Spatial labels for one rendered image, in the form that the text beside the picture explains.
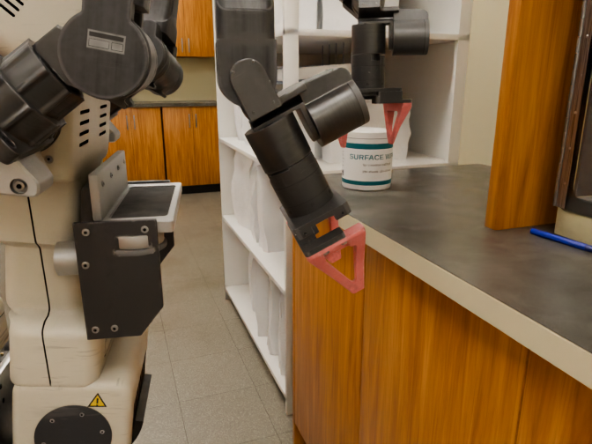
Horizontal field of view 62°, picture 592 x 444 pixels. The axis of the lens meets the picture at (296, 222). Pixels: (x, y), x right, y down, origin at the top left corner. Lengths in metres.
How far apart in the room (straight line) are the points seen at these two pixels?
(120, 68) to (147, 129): 4.90
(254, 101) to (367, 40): 0.41
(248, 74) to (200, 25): 5.17
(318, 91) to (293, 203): 0.12
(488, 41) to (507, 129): 0.89
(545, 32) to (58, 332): 0.91
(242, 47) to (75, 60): 0.15
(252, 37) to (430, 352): 0.62
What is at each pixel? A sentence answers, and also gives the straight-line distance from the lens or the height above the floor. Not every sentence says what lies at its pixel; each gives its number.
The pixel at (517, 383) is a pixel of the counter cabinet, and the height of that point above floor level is 0.82.
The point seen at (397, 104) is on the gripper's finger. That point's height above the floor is 1.17.
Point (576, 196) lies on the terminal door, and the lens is 0.98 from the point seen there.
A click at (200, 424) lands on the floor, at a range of 1.99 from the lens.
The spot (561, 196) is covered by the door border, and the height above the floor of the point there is 1.01.
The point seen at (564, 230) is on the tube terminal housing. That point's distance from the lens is 1.02.
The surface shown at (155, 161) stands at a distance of 5.43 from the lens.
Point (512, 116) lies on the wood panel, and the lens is 0.98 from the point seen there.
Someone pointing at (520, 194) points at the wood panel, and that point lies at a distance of 1.02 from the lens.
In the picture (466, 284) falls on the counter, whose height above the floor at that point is 0.94.
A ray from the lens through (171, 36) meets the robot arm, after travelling 0.96.
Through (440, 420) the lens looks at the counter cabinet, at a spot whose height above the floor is 0.66.
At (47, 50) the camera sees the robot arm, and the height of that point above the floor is 1.24.
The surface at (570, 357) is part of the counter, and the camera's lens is 0.64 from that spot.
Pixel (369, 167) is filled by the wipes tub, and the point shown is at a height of 1.00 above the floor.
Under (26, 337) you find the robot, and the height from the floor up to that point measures 0.89.
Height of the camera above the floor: 1.21
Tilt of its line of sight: 16 degrees down
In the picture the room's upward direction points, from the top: straight up
